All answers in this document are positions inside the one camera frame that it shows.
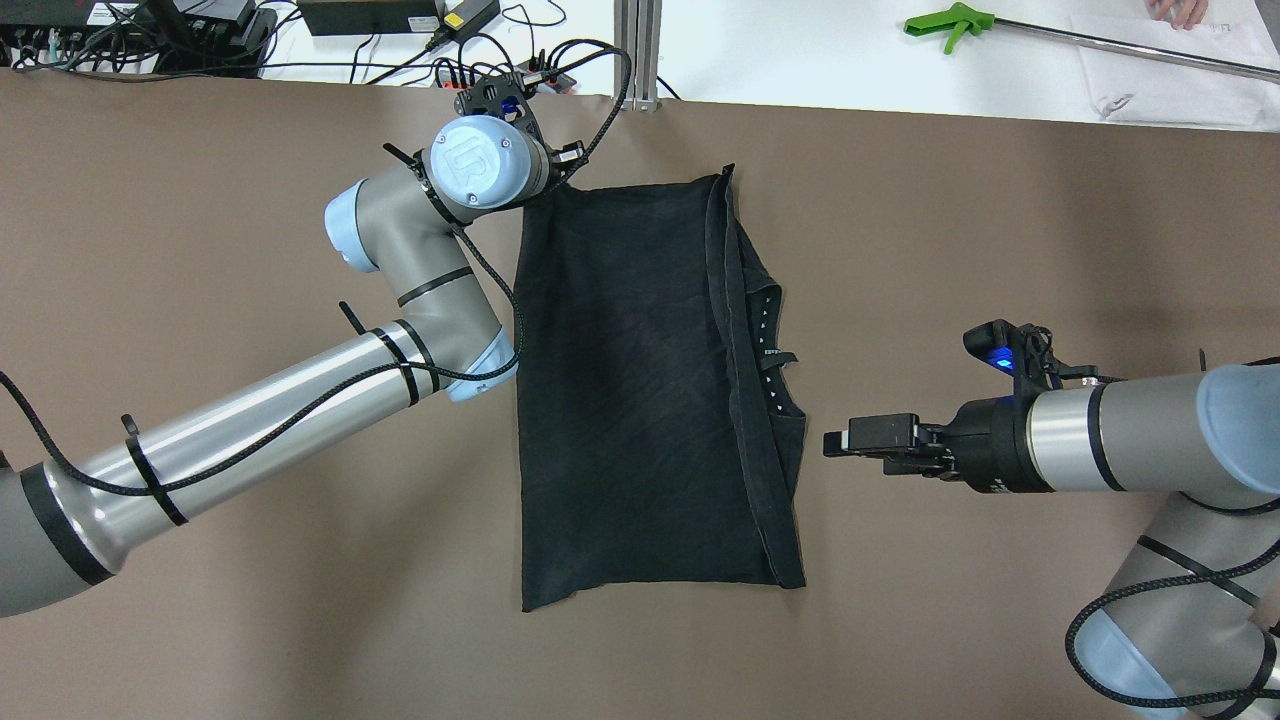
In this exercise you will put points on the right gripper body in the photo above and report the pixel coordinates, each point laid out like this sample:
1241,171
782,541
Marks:
990,444

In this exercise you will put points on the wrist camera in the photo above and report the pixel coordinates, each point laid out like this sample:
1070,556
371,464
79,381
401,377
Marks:
505,97
1022,351

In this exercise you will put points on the black graphic t-shirt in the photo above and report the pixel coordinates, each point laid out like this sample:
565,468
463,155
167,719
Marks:
657,438

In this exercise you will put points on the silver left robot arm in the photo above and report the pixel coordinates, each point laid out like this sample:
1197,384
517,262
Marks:
67,527

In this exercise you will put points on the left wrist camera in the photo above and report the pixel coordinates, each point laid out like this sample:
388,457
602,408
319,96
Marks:
505,97

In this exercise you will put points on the black power adapter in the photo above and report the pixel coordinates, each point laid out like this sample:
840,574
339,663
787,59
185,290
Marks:
351,18

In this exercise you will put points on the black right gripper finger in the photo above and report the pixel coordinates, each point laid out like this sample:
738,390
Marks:
874,436

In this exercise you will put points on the aluminium frame post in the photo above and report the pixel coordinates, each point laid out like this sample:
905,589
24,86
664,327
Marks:
636,27

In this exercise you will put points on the silver metal rod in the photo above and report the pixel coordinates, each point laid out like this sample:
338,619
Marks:
1143,52

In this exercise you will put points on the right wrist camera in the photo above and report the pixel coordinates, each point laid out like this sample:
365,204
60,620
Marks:
1022,351

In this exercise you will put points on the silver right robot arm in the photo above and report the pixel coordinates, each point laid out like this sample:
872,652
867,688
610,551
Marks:
1173,633

